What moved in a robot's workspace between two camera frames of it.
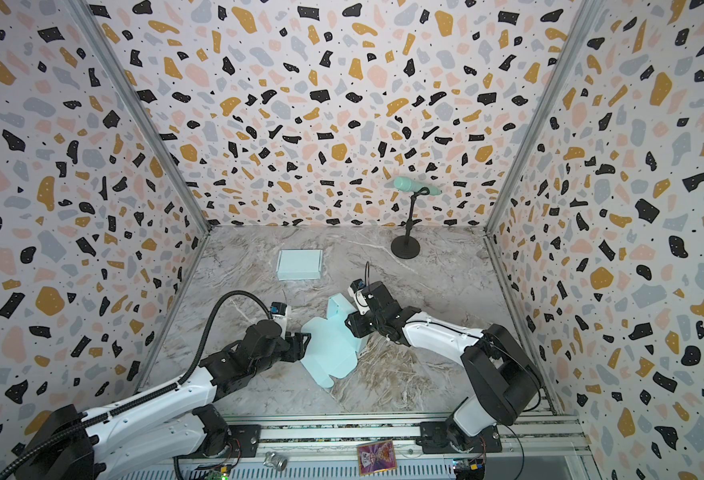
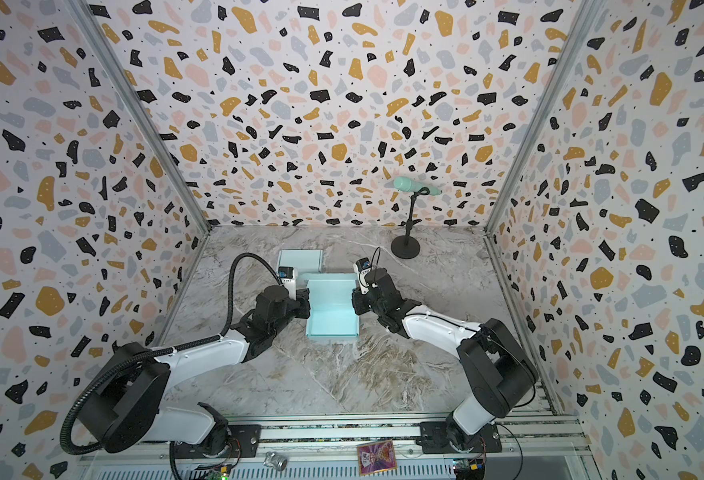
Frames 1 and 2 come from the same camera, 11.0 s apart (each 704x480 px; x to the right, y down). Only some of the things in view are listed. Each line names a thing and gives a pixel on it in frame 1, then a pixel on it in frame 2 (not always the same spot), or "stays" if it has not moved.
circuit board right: (469, 468) stays
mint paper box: (332, 346) → (331, 310)
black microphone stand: (407, 246) stays
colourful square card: (374, 457) stays
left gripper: (298, 345) → (303, 296)
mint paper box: (299, 265) stays
